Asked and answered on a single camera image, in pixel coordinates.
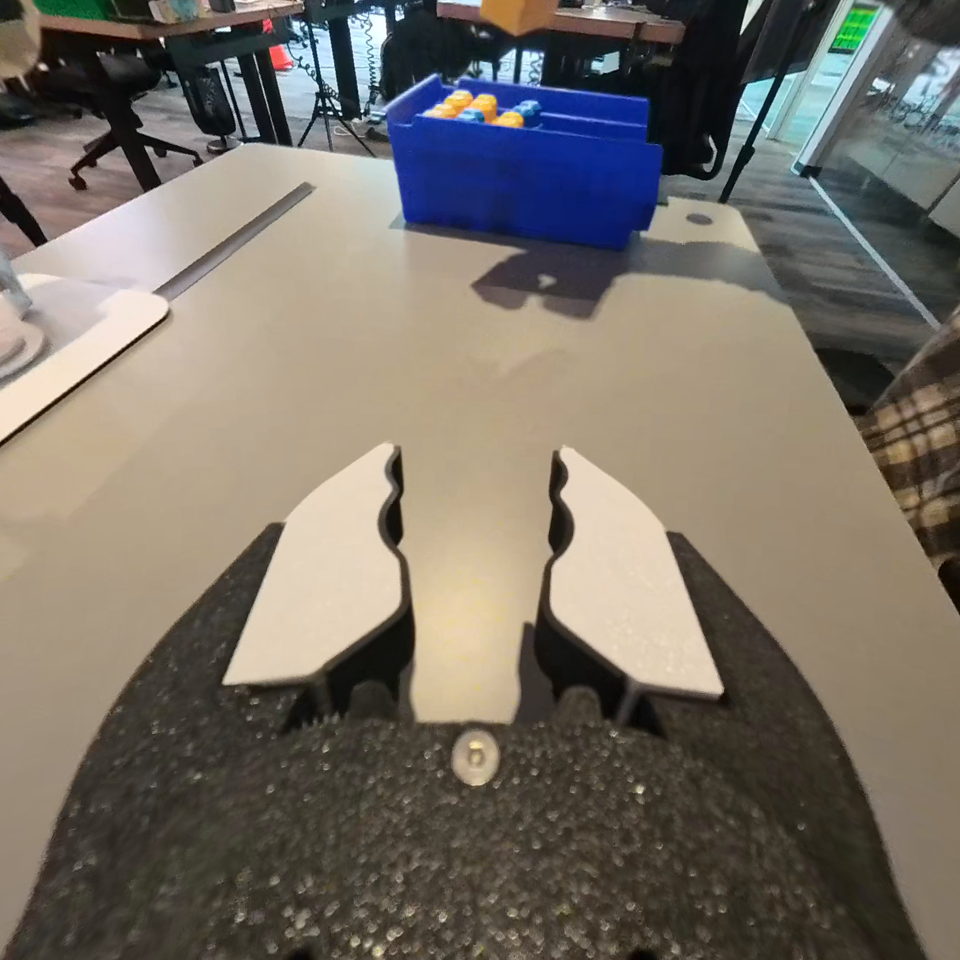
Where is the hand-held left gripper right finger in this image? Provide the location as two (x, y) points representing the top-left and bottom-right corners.
(535, 446), (726, 723)

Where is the wooden desk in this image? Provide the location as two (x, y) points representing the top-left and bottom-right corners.
(437, 0), (687, 84)
(37, 0), (305, 147)

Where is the pile of yellow and blue blocks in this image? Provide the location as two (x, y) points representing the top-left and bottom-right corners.
(423, 90), (543, 130)

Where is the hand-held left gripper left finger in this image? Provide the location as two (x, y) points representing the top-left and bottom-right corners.
(222, 442), (416, 720)

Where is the person's plaid shirt torso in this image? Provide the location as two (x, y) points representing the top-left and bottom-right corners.
(855, 311), (960, 571)

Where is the black mesh bin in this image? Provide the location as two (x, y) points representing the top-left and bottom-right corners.
(182, 63), (235, 140)

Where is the green lit display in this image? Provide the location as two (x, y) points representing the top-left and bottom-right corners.
(827, 2), (885, 55)

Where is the black office chair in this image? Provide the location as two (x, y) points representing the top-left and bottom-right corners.
(66, 51), (205, 190)

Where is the picture instruction board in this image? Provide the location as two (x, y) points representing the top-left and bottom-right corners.
(0, 0), (44, 80)

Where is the yellow single-stud block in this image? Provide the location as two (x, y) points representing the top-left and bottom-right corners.
(480, 0), (560, 37)

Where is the blue plastic bin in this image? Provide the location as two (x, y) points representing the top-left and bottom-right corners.
(386, 73), (666, 252)

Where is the black tripod stand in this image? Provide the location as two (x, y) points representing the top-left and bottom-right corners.
(296, 18), (376, 155)

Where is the white stand with base plate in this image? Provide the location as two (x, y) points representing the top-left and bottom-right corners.
(0, 247), (170, 445)

